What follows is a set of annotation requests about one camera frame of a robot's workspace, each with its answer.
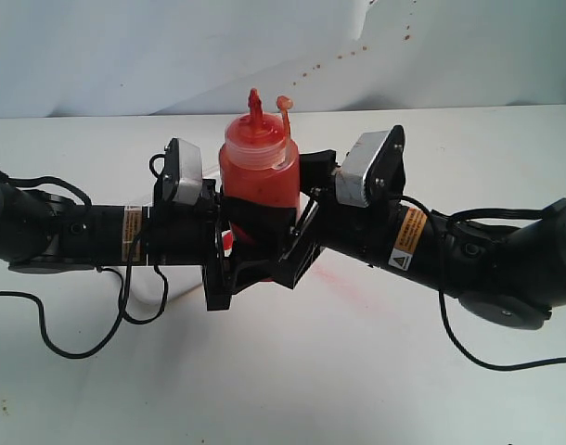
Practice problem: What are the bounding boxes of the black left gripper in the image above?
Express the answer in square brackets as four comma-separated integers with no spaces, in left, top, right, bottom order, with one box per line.
[146,180,297,311]

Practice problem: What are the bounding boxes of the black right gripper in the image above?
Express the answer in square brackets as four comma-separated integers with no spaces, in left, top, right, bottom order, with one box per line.
[271,149,406,288]

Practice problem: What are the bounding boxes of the red sauce squeeze bottle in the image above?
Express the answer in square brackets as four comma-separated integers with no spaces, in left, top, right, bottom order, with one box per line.
[216,87,302,284]

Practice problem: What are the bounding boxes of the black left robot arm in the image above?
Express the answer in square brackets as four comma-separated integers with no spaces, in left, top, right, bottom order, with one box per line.
[0,172,301,311]

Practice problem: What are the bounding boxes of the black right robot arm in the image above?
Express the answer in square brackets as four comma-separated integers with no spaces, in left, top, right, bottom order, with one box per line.
[300,149,566,330]

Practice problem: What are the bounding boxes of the red sauce blob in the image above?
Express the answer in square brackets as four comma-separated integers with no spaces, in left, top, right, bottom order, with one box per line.
[222,231,234,256]

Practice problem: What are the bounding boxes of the white rectangular plastic tray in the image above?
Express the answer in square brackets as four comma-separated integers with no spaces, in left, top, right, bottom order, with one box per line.
[127,164,221,305]

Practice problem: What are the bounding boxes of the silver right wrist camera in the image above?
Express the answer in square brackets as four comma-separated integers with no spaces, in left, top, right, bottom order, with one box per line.
[334,125,405,209]

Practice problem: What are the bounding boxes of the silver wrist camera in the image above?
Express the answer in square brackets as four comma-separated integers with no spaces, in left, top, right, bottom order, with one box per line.
[159,138,203,206]
[334,125,405,209]

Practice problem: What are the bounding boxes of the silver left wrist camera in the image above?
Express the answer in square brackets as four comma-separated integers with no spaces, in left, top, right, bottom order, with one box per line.
[159,138,203,206]

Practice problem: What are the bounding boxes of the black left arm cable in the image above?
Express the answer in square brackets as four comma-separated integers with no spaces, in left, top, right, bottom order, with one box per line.
[0,155,171,359]

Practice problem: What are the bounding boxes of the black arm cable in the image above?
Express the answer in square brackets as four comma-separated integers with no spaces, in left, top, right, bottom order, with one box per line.
[389,194,566,372]
[0,155,171,359]

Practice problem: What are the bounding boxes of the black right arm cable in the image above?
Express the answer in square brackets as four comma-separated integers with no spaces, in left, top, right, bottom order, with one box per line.
[389,194,566,372]

